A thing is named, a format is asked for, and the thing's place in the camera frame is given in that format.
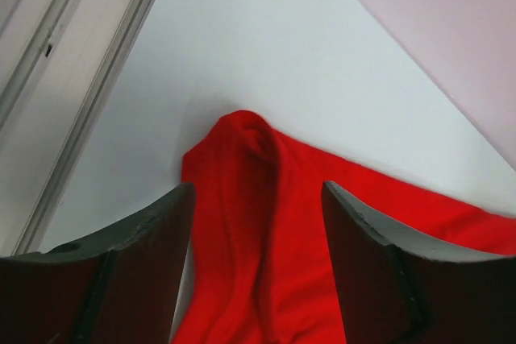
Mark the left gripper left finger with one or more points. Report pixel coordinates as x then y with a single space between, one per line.
117 285

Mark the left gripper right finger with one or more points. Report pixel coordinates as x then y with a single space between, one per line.
396 284

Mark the red t-shirt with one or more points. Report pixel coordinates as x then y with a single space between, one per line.
262 270

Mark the left aluminium side rail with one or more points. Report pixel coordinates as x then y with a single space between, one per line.
59 61

